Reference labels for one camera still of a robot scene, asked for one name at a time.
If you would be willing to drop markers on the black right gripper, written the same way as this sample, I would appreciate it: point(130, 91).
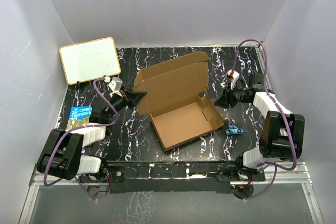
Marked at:
point(223, 102)

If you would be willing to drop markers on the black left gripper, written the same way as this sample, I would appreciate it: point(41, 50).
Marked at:
point(134, 97)

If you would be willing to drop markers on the brown cardboard box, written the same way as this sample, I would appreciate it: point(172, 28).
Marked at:
point(176, 99)

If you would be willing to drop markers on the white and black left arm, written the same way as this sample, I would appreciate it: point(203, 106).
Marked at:
point(61, 157)

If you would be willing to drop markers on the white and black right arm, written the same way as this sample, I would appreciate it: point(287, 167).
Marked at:
point(282, 133)

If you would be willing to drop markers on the small blue toy car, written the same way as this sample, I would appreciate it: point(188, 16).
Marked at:
point(234, 130)

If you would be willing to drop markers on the small orange-framed whiteboard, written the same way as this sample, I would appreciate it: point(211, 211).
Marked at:
point(90, 60)

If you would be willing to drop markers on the blue treehouse book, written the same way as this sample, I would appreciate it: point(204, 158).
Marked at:
point(79, 116)

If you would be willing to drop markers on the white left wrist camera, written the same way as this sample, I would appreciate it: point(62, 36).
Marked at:
point(114, 84)

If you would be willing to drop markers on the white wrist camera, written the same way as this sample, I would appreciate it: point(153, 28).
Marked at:
point(233, 77)
point(114, 84)

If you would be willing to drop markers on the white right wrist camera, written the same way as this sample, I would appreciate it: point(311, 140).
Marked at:
point(233, 77)

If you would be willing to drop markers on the black mounting base bracket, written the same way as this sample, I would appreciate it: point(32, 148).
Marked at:
point(222, 177)

